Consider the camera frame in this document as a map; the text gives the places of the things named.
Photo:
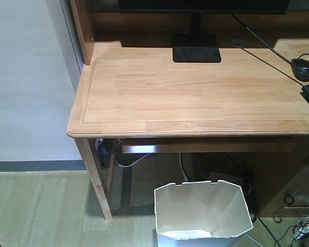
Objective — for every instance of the white plastic trash bin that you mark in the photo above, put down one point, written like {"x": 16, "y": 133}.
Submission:
{"x": 201, "y": 214}

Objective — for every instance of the wooden desk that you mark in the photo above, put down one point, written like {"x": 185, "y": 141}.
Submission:
{"x": 131, "y": 89}

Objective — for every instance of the black computer monitor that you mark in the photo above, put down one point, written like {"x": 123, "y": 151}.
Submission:
{"x": 195, "y": 46}

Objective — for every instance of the black computer mouse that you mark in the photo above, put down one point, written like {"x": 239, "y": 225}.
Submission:
{"x": 300, "y": 68}

